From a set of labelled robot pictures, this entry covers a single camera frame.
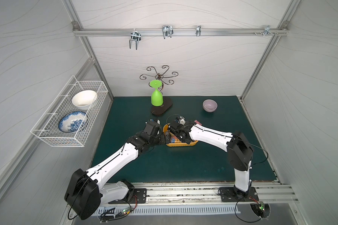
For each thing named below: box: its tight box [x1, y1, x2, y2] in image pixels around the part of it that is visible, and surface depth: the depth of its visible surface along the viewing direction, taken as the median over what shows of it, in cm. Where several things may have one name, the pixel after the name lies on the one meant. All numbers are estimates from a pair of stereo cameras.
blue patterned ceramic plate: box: [58, 110, 86, 133], surface depth 66 cm
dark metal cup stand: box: [139, 65, 179, 116], surface depth 95 cm
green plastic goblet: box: [149, 79, 164, 107], surface depth 90 cm
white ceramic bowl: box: [71, 90, 97, 111], surface depth 73 cm
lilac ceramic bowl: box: [202, 98, 218, 113], surface depth 112 cm
